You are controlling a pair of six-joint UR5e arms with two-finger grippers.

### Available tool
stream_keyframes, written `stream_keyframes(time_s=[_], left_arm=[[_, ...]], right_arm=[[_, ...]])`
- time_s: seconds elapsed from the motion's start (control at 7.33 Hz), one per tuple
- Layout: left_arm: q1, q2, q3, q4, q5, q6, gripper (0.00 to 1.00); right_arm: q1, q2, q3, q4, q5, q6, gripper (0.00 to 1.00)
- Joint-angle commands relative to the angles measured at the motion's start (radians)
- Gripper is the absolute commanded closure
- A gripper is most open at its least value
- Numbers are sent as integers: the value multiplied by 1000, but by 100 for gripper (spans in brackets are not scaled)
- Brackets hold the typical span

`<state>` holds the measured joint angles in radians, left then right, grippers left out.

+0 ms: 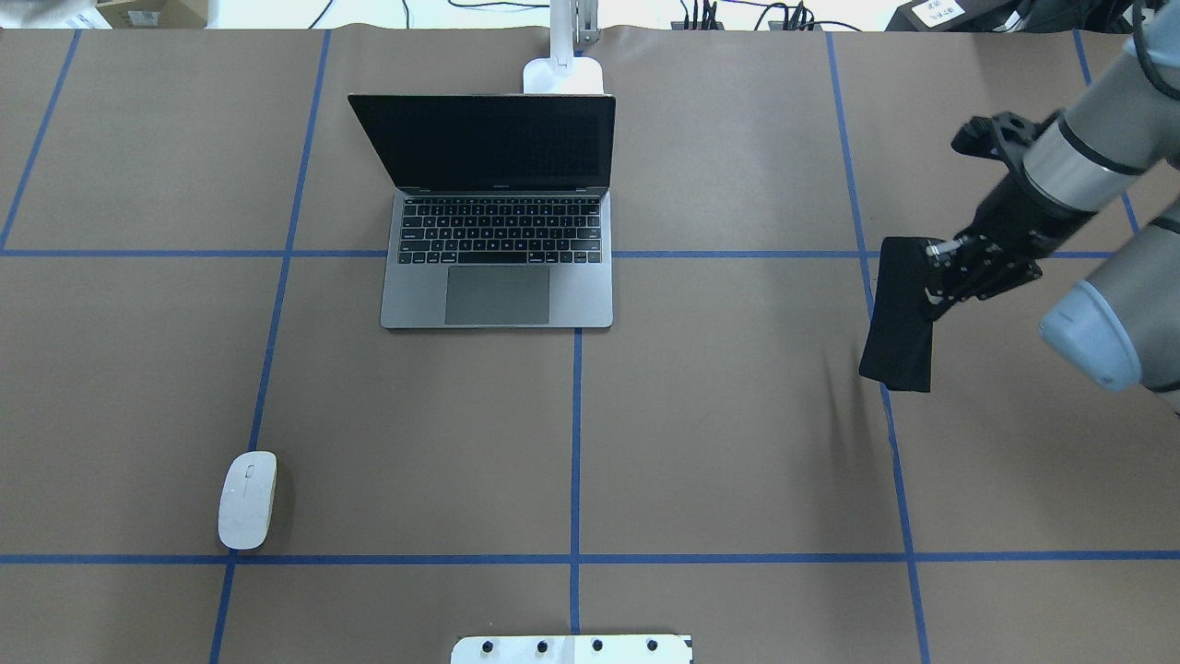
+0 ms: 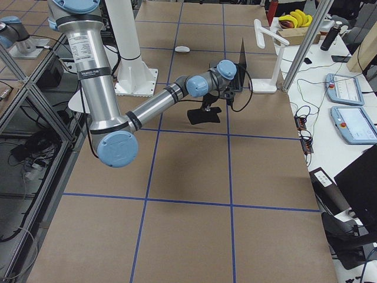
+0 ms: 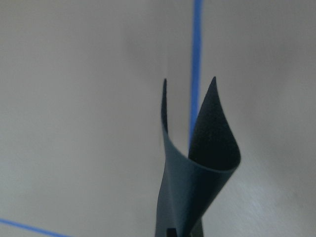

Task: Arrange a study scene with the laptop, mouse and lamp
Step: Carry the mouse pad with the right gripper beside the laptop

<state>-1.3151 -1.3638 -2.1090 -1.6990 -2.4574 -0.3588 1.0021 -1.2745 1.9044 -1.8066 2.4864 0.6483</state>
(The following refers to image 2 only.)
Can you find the black smartphone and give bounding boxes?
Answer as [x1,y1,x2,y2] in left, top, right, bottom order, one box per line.
[331,55,351,62]

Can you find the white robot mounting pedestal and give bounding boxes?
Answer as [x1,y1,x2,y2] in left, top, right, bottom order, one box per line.
[105,0,158,97]

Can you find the aluminium frame post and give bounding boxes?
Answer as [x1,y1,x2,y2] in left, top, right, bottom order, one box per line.
[282,0,333,93]

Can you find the cardboard box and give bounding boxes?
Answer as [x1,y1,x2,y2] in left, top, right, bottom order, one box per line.
[276,27,309,45]

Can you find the yellow bananas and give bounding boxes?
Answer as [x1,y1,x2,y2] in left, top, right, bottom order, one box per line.
[278,9,313,29]

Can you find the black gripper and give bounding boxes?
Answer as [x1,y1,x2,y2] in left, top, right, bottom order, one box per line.
[201,87,236,111]

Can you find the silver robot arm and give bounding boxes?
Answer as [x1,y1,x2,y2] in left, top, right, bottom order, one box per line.
[1,16,30,48]
[48,1,237,167]

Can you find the blue teach pendant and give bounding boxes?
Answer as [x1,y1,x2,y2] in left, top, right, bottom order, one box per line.
[330,106,376,145]
[325,73,365,106]

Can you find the grey laptop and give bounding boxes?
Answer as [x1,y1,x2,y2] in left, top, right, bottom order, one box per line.
[209,37,247,93]

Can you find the lower blue teach pendant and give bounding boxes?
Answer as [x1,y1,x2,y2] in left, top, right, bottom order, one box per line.
[330,106,376,145]

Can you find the white computer mouse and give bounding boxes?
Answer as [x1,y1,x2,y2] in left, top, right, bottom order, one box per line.
[174,46,190,54]

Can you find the black mouse pad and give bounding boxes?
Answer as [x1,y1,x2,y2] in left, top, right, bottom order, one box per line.
[187,107,221,125]

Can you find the upper blue teach pendant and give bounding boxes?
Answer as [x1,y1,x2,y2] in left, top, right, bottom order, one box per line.
[325,73,365,106]

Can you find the white desk lamp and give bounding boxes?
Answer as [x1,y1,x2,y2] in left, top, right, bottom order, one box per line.
[249,19,290,94]

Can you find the black water bottle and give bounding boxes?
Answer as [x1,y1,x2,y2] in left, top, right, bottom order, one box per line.
[320,21,342,51]

